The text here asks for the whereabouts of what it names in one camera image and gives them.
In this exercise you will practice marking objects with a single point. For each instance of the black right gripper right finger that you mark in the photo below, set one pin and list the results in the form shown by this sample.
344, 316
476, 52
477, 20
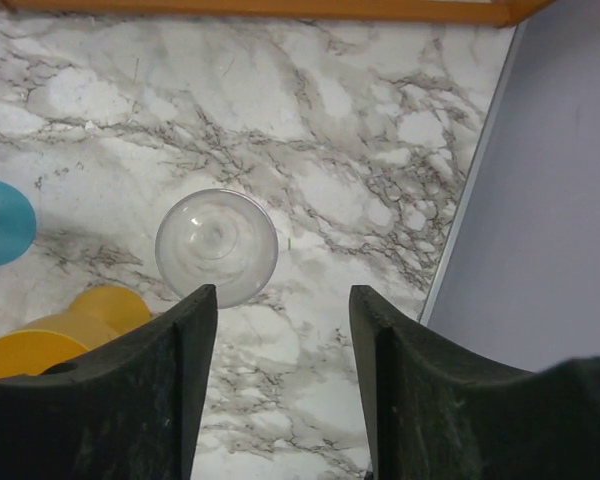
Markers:
435, 410

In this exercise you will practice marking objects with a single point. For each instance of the teal plastic goblet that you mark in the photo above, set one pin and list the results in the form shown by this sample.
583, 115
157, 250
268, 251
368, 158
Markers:
17, 224

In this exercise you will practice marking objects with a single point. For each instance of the orange plastic goblet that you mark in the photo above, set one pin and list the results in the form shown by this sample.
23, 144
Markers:
94, 318

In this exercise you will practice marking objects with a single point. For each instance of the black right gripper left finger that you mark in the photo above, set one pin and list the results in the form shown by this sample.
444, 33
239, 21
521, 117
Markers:
130, 409

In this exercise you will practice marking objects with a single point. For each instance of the wooden rack with clear rods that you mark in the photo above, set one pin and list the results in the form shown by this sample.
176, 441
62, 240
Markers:
492, 13

